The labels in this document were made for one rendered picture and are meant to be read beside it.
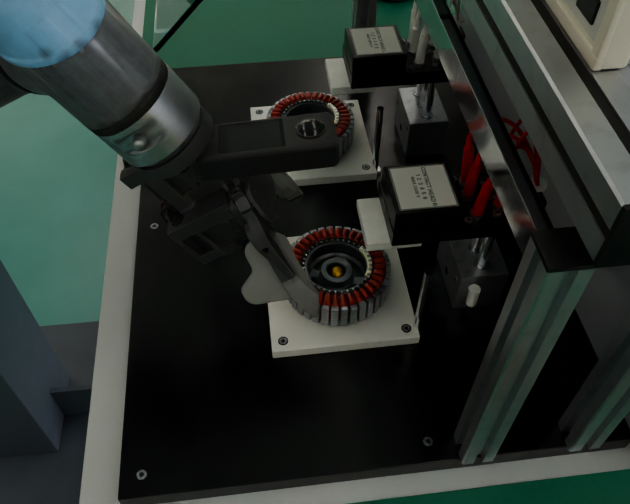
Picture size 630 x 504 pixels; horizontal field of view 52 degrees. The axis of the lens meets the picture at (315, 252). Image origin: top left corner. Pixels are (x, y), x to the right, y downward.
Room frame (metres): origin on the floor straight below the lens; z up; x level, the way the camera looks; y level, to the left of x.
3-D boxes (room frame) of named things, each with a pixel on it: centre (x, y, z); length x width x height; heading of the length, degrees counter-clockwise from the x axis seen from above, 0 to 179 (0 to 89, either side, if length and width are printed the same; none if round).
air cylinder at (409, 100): (0.68, -0.14, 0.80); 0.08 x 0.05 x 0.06; 7
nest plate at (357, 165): (0.66, 0.01, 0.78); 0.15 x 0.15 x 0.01; 7
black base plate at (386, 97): (0.54, -0.02, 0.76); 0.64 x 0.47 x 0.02; 7
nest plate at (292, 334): (0.42, -0.02, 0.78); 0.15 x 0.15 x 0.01; 7
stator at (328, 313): (0.42, -0.02, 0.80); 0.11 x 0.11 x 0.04
